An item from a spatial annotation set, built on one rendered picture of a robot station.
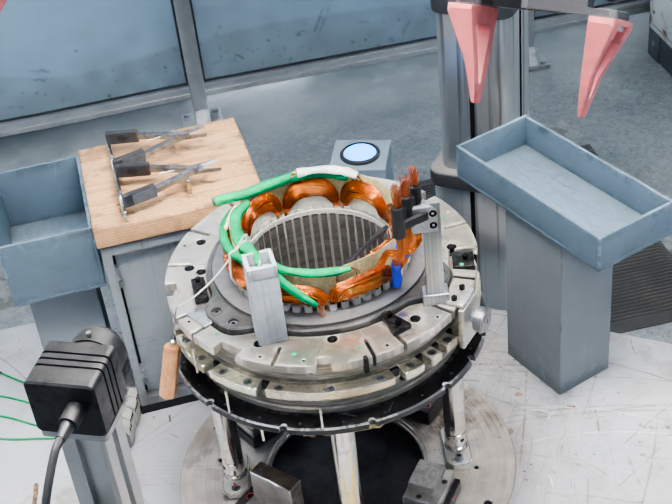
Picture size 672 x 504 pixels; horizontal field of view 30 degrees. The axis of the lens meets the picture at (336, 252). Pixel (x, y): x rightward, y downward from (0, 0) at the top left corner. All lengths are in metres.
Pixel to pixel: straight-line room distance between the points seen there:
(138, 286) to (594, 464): 0.57
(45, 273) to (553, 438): 0.62
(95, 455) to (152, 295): 0.76
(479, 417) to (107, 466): 0.81
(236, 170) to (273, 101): 2.33
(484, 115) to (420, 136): 1.92
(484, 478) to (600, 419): 0.18
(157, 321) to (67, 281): 0.13
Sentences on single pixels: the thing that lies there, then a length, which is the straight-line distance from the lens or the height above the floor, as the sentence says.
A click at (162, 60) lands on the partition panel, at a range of 3.65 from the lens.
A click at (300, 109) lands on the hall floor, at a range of 3.76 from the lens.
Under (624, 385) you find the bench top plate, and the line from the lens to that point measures 1.59.
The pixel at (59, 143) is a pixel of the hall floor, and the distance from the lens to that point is 3.81.
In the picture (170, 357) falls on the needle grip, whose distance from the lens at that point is 1.25.
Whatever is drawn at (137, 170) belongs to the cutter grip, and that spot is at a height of 1.09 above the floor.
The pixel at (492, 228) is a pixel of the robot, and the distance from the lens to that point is 1.74.
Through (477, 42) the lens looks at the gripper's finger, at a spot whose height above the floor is 1.40.
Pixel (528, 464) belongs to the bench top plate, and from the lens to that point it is 1.49.
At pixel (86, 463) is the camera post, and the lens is 0.78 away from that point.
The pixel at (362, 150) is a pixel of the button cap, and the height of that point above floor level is 1.04.
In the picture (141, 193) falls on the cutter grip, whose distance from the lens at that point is 1.44.
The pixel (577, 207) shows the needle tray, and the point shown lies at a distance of 1.46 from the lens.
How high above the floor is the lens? 1.85
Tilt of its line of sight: 36 degrees down
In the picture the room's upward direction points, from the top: 7 degrees counter-clockwise
